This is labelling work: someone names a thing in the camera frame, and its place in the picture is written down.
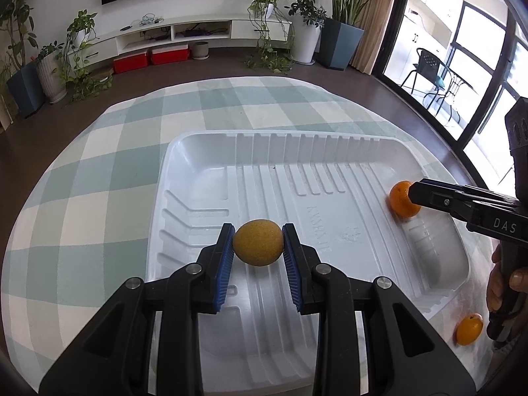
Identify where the tangle of cables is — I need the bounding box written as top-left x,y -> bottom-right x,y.
132,14 -> 166,28

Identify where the white plastic tray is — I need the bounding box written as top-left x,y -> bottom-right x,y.
145,131 -> 471,396

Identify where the blue grey square planter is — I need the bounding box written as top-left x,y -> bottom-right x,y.
319,17 -> 365,71

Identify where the white ribbed planter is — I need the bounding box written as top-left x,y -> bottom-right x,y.
38,55 -> 69,104

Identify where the dark blue square planter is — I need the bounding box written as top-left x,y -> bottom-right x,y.
6,64 -> 45,118

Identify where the black framed glass door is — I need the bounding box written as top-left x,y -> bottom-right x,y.
383,0 -> 528,199

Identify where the orange mandarin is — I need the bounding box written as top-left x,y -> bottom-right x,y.
387,180 -> 422,218

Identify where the white television cabinet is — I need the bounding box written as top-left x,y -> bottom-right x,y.
68,14 -> 293,69

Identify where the tall white round planter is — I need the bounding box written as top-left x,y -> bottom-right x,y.
291,25 -> 321,65

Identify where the black metal side table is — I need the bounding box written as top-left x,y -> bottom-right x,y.
425,70 -> 479,121

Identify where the smooth yellow orange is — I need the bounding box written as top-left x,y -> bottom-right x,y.
455,313 -> 484,346

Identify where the green white checked tablecloth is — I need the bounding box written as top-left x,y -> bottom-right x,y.
4,76 -> 509,396

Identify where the bushy umbrella plant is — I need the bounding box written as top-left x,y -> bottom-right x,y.
284,0 -> 328,29

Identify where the black metal chair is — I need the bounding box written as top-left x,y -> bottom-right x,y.
400,47 -> 451,96

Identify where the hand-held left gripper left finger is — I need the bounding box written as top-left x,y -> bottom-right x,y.
39,223 -> 236,396

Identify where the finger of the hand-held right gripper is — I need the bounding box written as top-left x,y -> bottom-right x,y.
408,179 -> 517,224

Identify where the red storage box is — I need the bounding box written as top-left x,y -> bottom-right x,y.
150,46 -> 190,65
113,51 -> 148,74

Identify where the small green plant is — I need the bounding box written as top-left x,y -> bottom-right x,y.
37,41 -> 64,64

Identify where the person's right hand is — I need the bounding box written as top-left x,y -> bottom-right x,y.
486,244 -> 528,314

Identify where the beige curtain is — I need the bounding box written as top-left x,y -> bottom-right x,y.
350,0 -> 399,76

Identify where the tall leafy tree plant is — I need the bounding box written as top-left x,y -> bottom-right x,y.
0,0 -> 40,71

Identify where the brown kiwi fruit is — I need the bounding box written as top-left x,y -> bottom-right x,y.
233,218 -> 285,265

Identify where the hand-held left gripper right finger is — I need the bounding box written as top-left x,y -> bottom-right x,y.
281,223 -> 477,396

